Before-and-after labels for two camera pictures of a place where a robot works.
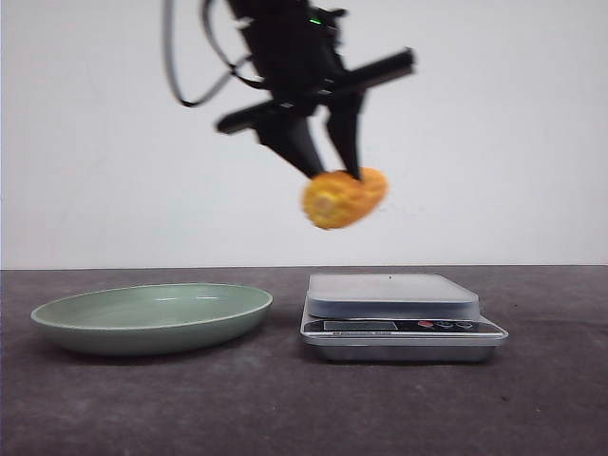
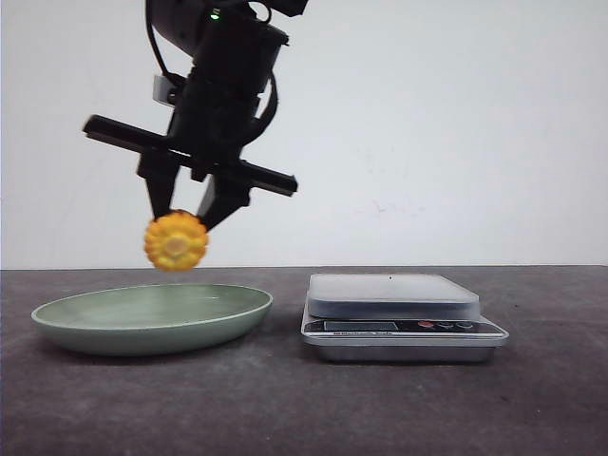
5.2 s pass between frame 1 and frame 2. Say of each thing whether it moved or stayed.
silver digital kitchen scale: stayed
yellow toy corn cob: moved
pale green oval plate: stayed
